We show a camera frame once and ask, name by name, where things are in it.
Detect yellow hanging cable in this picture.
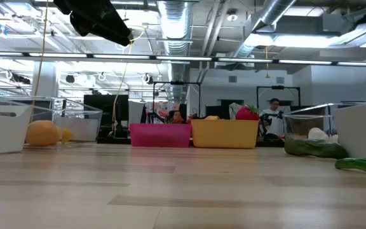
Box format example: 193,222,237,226
30,0,50,121
111,28,146,137

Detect yellow toy lemon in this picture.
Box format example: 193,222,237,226
57,127,74,144

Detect black monitor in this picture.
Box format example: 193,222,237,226
205,99,231,120

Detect silver spiral ventilation duct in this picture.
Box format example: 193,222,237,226
156,0,193,102

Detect yellow plastic basket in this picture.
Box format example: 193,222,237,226
191,119,260,149

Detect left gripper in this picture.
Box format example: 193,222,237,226
53,0,133,47

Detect green toy bok choy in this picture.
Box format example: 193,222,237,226
334,157,366,178

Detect person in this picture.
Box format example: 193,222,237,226
261,97,285,136
169,109,186,125

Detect black frame stand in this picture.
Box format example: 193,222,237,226
255,85,302,120

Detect white floral curtain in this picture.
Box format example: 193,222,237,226
144,101,187,124

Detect white plastic bin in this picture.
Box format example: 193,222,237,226
0,104,33,156
334,101,366,159

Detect dark green toy cucumber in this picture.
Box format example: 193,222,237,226
283,137,349,160

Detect black background equipment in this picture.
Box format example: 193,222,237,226
258,111,284,141

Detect clear plastic bin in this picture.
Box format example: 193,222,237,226
0,94,104,147
281,102,366,148

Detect white bag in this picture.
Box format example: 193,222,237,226
229,102,241,120

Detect pink plastic basket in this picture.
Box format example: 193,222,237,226
129,123,193,148

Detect black cabinet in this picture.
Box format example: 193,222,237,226
83,94,130,144

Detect orange toy fruit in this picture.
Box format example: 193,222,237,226
25,120,62,147

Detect overhead light bar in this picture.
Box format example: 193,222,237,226
0,50,366,68

